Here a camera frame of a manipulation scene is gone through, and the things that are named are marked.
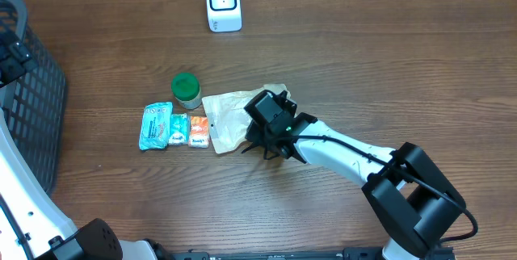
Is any beige plastic pouch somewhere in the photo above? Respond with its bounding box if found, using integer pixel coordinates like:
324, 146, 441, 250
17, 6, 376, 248
202, 84, 291, 154

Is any orange tissue pack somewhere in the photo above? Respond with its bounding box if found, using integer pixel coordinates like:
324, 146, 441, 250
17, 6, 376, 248
187, 116, 210, 148

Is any teal tissue pack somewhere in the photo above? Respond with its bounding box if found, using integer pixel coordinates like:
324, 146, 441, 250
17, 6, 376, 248
168, 113, 190, 145

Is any green lid jar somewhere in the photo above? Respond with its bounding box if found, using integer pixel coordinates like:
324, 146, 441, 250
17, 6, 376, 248
171, 73, 202, 110

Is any large teal wipes pack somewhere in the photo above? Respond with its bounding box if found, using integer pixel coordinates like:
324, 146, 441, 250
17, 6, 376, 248
139, 102, 173, 151

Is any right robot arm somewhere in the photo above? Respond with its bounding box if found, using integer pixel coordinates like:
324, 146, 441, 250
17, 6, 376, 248
244, 90, 468, 259

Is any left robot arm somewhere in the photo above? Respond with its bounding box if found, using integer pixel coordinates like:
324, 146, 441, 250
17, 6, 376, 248
1, 29, 161, 259

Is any white barcode scanner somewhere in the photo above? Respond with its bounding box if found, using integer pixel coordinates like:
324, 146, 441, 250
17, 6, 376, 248
206, 0, 242, 32

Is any dark grey plastic basket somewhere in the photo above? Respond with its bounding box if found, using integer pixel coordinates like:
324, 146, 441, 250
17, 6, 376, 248
1, 0, 68, 195

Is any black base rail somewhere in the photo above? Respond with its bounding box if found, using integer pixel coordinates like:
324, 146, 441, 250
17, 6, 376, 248
169, 247, 383, 260

